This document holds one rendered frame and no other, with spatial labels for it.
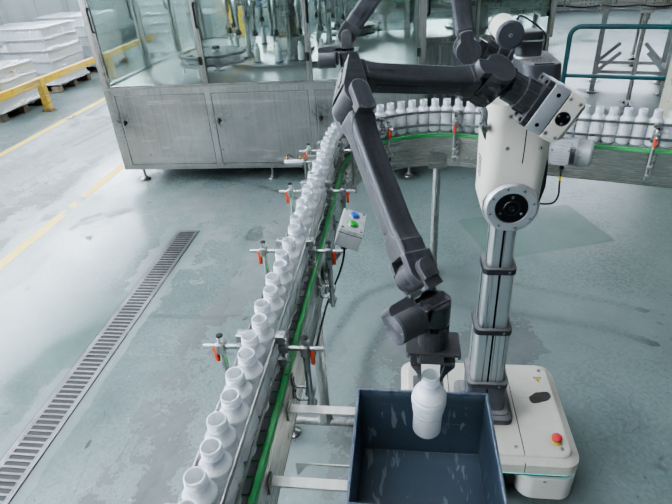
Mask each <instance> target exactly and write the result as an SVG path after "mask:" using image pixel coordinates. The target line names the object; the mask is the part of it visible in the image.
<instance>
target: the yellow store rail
mask: <svg viewBox="0 0 672 504"><path fill-rule="evenodd" d="M92 64H95V60H94V57H90V58H88V59H85V60H82V61H80V62H77V63H75V64H72V65H69V66H67V67H64V68H62V69H59V70H56V71H54V72H51V73H49V74H46V75H43V76H40V77H37V78H34V79H33V80H30V81H28V82H25V83H23V84H20V85H17V86H15V87H12V88H10V89H7V90H4V91H2V92H0V102H2V101H4V100H7V99H9V98H12V97H14V96H17V95H19V94H21V93H24V92H26V91H29V90H31V89H34V88H36V87H37V89H38V92H39V95H40V98H41V101H42V104H43V107H44V110H43V111H42V112H52V111H54V110H56V109H57V108H56V107H55V108H54V107H53V104H52V101H51V98H50V95H49V92H48V89H47V86H46V84H47V83H48V82H51V81H53V80H56V79H58V78H60V77H63V76H65V75H68V74H70V73H73V72H75V71H78V70H80V69H82V68H85V67H87V66H90V65H92Z"/></svg>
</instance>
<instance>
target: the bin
mask: <svg viewBox="0 0 672 504"><path fill-rule="evenodd" d="M412 392H413V390H397V389H372V388H358V389H357V397H356V407H342V406H320V405H298V404H290V401H288V404H287V408H286V412H287V418H288V421H289V420H290V416H291V413H301V414H322V415H344V416H354V426H353V435H352V445H351V454H350V463H349V465H338V464H321V463H304V462H296V469H297V475H299V474H300V473H301V472H302V471H303V470H304V468H305V467H306V466H307V465H308V466H324V467H341V468H349V473H348V480H337V479H321V478H305V477H289V476H273V473H272V472H270V476H269V480H268V488H269V493H270V495H272V492H273V487H280V488H296V489H311V490H326V491H342V492H346V501H345V504H508V500H507V494H506V489H505V483H504V478H503V472H502V467H501V461H500V456H499V450H498V445H497V439H496V434H495V428H494V423H493V417H492V412H491V406H490V401H489V395H488V393H472V392H447V391H446V393H447V402H446V407H445V410H444V413H443V415H442V422H441V431H440V433H439V435H438V436H436V437H435V438H432V439H423V438H421V437H419V436H418V435H417V434H416V433H415V432H414V430H413V409H412V402H411V396H412Z"/></svg>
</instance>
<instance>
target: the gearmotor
mask: <svg viewBox="0 0 672 504"><path fill-rule="evenodd" d="M594 144H595V141H594V140H593V139H580V138H579V139H578V138H574V137H563V138H562V139H560V140H557V141H556V142H554V143H553V144H552V143H550V146H549V152H548V157H547V160H548V164H549V165H560V167H559V169H560V175H559V183H558V194H557V197H556V199H555V200H554V201H553V202H551V203H541V202H540V204H542V205H550V204H553V203H555V202H556V201H557V199H558V198H559V194H560V183H561V178H562V176H561V175H562V170H564V166H578V167H589V166H590V165H591V161H592V156H593V150H594Z"/></svg>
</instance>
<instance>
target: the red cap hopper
mask: <svg viewBox="0 0 672 504"><path fill-rule="evenodd" d="M608 14H609V9H604V10H603V16H602V21H601V24H607V19H608ZM604 35H605V29H600V32H599V37H598V43H597V48H596V54H595V59H594V65H593V70H592V74H597V73H604V74H631V73H632V70H602V69H603V68H604V67H605V66H607V65H608V64H634V61H623V60H615V59H616V58H617V57H618V56H620V55H621V54H622V53H621V51H619V52H618V53H616V54H615V55H614V56H613V57H611V58H610V59H609V60H602V59H604V58H605V57H606V56H607V55H609V54H610V53H611V52H613V51H614V50H615V49H616V48H618V47H619V46H620V45H621V42H619V43H617V44H616V45H615V46H614V47H612V48H611V49H610V50H608V51H607V52H606V53H605V54H603V55H602V56H601V51H602V45H603V40H604ZM644 45H645V46H646V47H647V49H648V50H649V52H648V53H647V56H648V57H649V58H650V59H651V60H652V61H639V63H638V65H656V66H657V68H658V69H659V70H658V71H637V72H636V75H657V76H667V73H668V69H669V65H670V61H671V57H672V30H671V29H669V30H668V34H667V38H666V42H665V46H664V50H663V54H662V58H660V56H659V55H658V54H657V53H656V52H655V50H654V49H653V48H652V47H651V46H650V44H649V43H648V42H646V43H645V44H644ZM600 56H601V57H600ZM599 64H602V65H601V66H600V67H599ZM588 82H590V87H589V90H586V93H596V89H595V90H594V88H595V82H598V80H597V79H596V78H591V79H588ZM653 84H658V85H660V88H659V92H658V93H655V94H656V96H662V92H663V88H664V84H665V81H657V80H656V82H654V81H653Z"/></svg>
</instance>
